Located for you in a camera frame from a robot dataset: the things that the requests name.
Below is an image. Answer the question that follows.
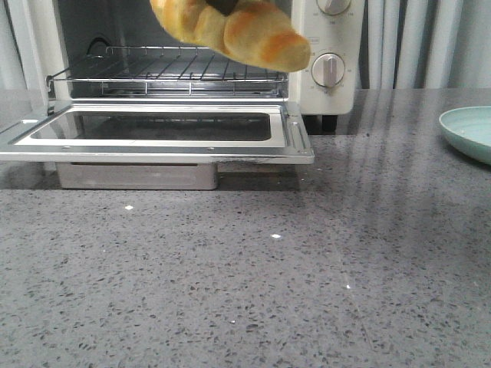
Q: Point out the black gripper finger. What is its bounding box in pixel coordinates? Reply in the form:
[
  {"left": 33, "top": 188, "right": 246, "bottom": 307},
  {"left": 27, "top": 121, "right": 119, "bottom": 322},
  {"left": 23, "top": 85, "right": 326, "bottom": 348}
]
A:
[{"left": 206, "top": 0, "right": 239, "bottom": 16}]

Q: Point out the golden croissant bread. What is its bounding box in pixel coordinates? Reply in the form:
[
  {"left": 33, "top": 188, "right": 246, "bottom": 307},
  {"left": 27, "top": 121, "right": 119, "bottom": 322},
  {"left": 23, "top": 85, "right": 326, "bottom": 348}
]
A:
[{"left": 150, "top": 1, "right": 311, "bottom": 73}]

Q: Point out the glass oven door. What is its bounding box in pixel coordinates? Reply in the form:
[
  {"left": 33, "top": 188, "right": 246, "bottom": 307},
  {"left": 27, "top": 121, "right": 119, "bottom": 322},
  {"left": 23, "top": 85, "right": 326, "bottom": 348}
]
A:
[{"left": 0, "top": 101, "right": 315, "bottom": 191}]

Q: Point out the upper oven control knob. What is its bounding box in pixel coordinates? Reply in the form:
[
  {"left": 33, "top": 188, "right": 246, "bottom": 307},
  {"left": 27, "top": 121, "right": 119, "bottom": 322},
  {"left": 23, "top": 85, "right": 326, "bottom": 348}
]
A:
[{"left": 317, "top": 0, "right": 351, "bottom": 16}]

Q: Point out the oven control knob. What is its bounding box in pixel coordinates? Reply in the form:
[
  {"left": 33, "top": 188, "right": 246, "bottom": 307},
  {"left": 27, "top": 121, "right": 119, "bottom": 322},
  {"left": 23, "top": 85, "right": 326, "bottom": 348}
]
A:
[
  {"left": 317, "top": 0, "right": 351, "bottom": 16},
  {"left": 311, "top": 53, "right": 345, "bottom": 88}
]

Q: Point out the lower oven control knob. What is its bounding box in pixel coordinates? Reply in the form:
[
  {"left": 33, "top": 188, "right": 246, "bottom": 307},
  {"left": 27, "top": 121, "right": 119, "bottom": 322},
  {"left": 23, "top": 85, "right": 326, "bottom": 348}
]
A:
[{"left": 311, "top": 53, "right": 345, "bottom": 88}]

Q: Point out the white Toshiba toaster oven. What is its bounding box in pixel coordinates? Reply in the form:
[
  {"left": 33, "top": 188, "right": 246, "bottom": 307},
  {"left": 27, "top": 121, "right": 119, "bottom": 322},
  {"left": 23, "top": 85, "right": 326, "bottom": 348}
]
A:
[{"left": 27, "top": 1, "right": 364, "bottom": 128}]

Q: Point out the grey striped curtain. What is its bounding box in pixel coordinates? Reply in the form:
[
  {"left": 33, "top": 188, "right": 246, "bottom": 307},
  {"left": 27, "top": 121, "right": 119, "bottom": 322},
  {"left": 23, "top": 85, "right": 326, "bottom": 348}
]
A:
[{"left": 1, "top": 1, "right": 490, "bottom": 90}]

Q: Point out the light green plate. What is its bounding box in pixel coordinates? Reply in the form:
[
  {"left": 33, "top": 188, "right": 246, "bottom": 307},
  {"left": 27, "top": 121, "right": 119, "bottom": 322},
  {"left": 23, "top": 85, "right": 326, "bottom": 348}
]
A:
[{"left": 439, "top": 106, "right": 490, "bottom": 165}]

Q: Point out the metal oven wire rack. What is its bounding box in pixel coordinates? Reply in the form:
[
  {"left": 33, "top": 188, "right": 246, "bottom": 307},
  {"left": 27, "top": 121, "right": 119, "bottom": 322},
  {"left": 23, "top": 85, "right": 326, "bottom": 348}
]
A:
[{"left": 47, "top": 46, "right": 288, "bottom": 99}]

